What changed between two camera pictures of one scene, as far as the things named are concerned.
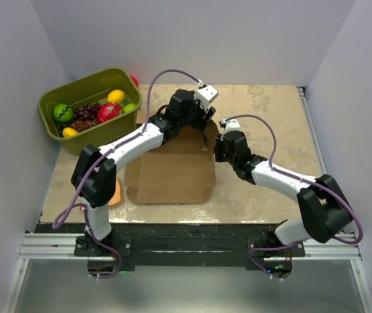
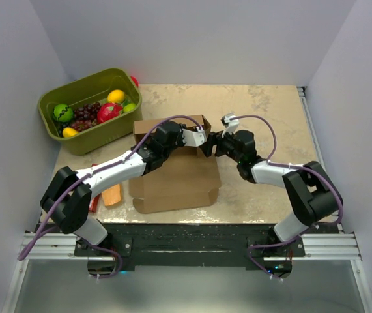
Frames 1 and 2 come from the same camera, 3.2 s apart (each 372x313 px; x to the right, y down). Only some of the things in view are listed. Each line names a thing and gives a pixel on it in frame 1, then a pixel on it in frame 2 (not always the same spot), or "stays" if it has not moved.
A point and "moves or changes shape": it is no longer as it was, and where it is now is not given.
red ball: [135, 80] stays
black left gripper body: [195, 119] to [178, 143]
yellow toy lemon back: [116, 96] stays
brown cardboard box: [181, 170] moves or changes shape
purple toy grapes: [85, 117] stays
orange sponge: [117, 196] stays
